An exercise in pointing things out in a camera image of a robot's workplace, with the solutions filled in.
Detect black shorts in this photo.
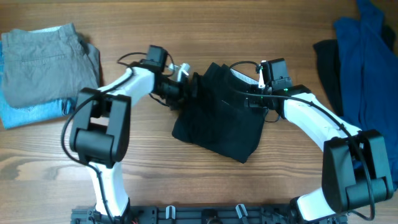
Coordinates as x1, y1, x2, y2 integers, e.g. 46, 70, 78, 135
172, 63, 268, 163

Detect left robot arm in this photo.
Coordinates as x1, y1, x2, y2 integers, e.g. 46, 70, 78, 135
61, 45, 192, 223

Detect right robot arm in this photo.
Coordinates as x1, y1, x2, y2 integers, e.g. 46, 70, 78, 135
244, 58, 394, 223

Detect black garment under blue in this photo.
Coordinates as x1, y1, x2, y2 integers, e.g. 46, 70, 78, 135
313, 26, 397, 124

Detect dark blue garment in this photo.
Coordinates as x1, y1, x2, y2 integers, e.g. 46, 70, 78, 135
334, 0, 397, 188

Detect folded grey trousers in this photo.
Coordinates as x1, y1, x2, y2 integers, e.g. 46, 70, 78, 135
1, 23, 100, 108

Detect folded light blue jeans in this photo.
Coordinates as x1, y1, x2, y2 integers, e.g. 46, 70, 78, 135
0, 42, 78, 130

